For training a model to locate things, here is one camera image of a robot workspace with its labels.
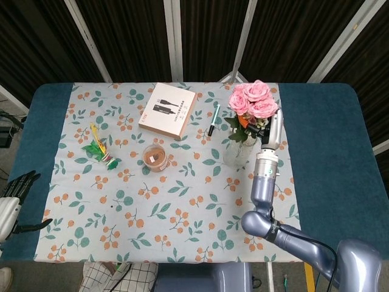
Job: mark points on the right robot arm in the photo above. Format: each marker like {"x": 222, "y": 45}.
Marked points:
{"x": 291, "y": 219}

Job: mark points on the clear glass vase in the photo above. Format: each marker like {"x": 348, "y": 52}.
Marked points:
{"x": 238, "y": 152}

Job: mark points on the white shoe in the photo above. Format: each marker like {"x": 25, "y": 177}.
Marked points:
{"x": 5, "y": 278}

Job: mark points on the round jar with brown contents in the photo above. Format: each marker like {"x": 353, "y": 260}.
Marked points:
{"x": 155, "y": 158}

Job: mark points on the blue table cover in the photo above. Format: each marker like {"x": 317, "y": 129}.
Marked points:
{"x": 322, "y": 137}

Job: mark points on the black electronic box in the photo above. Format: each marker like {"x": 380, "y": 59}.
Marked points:
{"x": 6, "y": 133}

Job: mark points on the teal and black pen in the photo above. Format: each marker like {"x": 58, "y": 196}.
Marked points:
{"x": 214, "y": 119}

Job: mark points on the colourful feather shuttlecock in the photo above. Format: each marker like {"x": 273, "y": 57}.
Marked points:
{"x": 101, "y": 149}

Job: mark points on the pink rose bouquet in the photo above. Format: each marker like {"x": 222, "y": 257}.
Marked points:
{"x": 252, "y": 105}

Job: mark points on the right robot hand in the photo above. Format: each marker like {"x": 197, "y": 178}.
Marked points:
{"x": 272, "y": 129}

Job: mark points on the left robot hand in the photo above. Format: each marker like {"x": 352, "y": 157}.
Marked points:
{"x": 7, "y": 210}

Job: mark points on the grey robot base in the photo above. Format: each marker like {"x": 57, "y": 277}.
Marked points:
{"x": 203, "y": 278}

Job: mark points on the floral patterned tablecloth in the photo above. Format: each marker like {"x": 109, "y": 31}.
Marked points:
{"x": 152, "y": 213}

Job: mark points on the checkered white cloth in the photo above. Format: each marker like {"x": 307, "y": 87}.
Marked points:
{"x": 121, "y": 276}

